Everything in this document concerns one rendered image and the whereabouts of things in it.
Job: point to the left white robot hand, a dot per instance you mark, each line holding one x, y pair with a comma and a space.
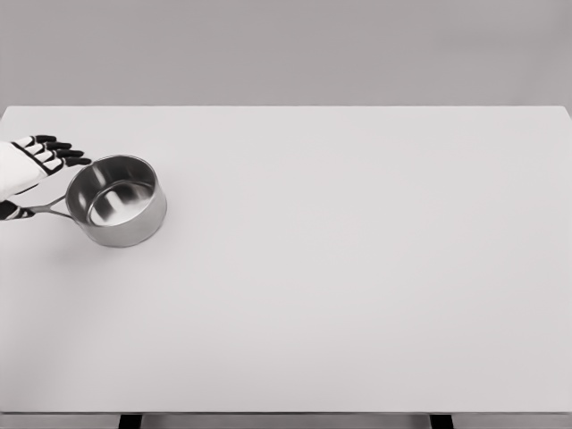
18, 167

